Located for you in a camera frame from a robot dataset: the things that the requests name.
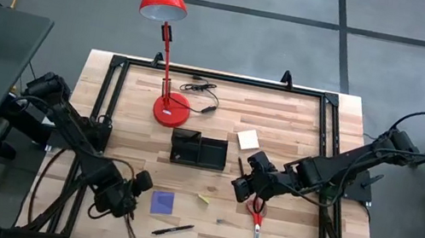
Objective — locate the beige sticky note pad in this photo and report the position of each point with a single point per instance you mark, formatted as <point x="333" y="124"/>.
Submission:
<point x="248" y="139"/>

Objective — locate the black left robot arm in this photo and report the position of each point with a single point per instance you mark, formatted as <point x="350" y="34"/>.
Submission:
<point x="73" y="126"/>

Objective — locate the black mesh desk organizer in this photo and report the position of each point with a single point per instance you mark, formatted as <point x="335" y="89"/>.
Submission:
<point x="211" y="153"/>

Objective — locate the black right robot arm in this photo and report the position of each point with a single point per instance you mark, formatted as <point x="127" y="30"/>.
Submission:
<point x="329" y="171"/>

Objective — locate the black marker pen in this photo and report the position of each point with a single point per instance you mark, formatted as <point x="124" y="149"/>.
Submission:
<point x="172" y="230"/>

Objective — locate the red desk lamp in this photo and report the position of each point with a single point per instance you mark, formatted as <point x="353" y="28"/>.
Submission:
<point x="170" y="114"/>

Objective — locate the purple sticky note pad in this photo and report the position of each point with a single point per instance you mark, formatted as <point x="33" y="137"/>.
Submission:
<point x="162" y="202"/>

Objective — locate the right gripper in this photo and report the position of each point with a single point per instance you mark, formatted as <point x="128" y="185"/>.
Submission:
<point x="267" y="182"/>

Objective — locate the black aluminium table frame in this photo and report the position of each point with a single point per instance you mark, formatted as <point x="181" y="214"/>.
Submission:
<point x="224" y="77"/>

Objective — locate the yellow-green eraser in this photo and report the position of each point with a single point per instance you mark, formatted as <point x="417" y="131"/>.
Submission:
<point x="203" y="199"/>

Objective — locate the small blue binder clip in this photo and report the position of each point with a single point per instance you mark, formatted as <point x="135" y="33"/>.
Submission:
<point x="220" y="221"/>

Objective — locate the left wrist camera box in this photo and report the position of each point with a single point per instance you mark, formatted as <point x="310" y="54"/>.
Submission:
<point x="143" y="180"/>

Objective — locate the white paper sheet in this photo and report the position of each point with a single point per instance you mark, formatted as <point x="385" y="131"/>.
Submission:
<point x="48" y="121"/>

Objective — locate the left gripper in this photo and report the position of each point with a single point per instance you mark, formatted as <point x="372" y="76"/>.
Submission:
<point x="115" y="198"/>

